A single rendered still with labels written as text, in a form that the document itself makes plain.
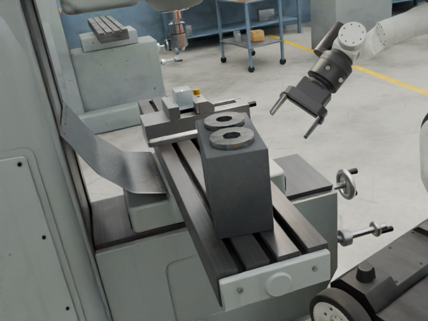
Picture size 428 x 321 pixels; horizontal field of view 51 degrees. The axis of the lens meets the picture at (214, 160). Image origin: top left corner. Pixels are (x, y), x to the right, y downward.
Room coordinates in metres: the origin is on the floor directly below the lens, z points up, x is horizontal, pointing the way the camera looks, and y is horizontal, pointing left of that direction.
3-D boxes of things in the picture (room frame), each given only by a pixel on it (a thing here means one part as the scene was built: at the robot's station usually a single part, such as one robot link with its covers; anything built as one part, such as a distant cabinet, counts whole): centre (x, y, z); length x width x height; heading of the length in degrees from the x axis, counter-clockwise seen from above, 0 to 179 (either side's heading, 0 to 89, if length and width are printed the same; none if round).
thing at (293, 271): (1.27, 0.04, 0.87); 1.24 x 0.23 x 0.08; 13
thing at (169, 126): (1.41, 0.04, 0.96); 0.35 x 0.15 x 0.11; 103
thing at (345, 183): (1.42, -0.43, 0.61); 0.16 x 0.12 x 0.12; 103
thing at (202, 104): (1.41, 0.02, 1.00); 0.12 x 0.06 x 0.04; 13
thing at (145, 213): (1.31, 0.05, 0.77); 0.50 x 0.35 x 0.12; 103
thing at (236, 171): (0.88, -0.04, 1.01); 0.22 x 0.12 x 0.20; 4
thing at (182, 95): (1.40, 0.07, 1.02); 0.06 x 0.05 x 0.06; 13
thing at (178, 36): (1.31, 0.05, 1.23); 0.05 x 0.05 x 0.06
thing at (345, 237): (1.29, -0.49, 0.49); 0.22 x 0.06 x 0.06; 103
